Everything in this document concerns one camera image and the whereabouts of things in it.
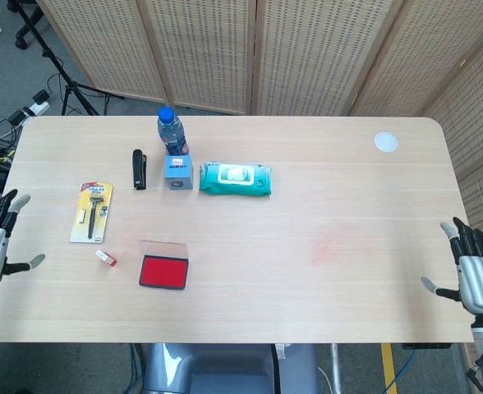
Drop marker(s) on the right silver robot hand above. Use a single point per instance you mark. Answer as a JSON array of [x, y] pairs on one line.
[[481, 283]]

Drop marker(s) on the small red white object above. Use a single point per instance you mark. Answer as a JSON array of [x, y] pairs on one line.
[[106, 257]]

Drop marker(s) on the black box under table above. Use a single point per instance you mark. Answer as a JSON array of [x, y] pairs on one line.
[[426, 346]]

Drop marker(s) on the razor in yellow blister pack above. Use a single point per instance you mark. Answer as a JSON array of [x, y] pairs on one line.
[[91, 213]]

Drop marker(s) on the white power strip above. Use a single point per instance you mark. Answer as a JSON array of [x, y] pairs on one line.
[[36, 107]]

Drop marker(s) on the grey table leg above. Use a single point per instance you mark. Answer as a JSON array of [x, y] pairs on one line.
[[336, 365]]

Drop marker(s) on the black stapler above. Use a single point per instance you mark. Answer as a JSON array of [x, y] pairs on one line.
[[139, 168]]

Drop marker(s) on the red ink pad clear lid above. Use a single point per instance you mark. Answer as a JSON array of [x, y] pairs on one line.
[[163, 273]]

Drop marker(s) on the black tripod stand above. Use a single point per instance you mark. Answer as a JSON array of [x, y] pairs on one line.
[[71, 88]]

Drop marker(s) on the blue speaker box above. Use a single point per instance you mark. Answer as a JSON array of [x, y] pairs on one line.
[[178, 172]]

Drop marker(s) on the black office chair base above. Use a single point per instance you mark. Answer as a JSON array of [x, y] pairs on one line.
[[21, 39]]

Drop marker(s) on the water bottle blue cap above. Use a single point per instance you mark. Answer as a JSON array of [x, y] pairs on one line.
[[171, 131]]

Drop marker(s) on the green wet wipes pack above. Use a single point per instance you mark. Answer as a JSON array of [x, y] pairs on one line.
[[235, 180]]

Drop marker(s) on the grey robot torso base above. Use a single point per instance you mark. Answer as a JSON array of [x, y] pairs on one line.
[[225, 369]]

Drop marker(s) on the wicker folding screen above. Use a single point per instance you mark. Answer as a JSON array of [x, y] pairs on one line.
[[208, 49]]

